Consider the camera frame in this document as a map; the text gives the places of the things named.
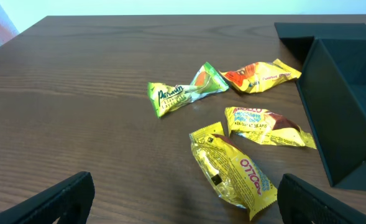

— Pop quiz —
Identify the yellow Apollo wafer packet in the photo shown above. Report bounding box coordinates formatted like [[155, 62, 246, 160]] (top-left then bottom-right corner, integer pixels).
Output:
[[189, 122, 278, 219]]

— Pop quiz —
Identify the green pandan cake packet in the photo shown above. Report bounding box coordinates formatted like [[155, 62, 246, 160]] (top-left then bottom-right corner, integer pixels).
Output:
[[147, 62, 229, 118]]

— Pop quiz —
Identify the black gift box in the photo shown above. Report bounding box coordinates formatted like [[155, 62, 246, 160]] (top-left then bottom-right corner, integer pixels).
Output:
[[275, 22, 366, 191]]

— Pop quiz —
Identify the yellow Apollo chocolate cake packet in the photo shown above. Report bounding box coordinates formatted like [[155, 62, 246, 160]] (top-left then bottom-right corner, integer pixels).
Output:
[[224, 107, 316, 149]]

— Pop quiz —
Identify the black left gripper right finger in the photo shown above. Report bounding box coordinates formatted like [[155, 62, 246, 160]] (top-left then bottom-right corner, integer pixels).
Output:
[[277, 174, 366, 224]]

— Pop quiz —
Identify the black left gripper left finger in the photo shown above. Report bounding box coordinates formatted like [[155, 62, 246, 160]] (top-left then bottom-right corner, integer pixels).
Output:
[[0, 171, 95, 224]]

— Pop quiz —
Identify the orange yellow peanut snack packet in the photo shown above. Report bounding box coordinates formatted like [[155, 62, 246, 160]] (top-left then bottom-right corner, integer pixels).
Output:
[[221, 59, 301, 93]]

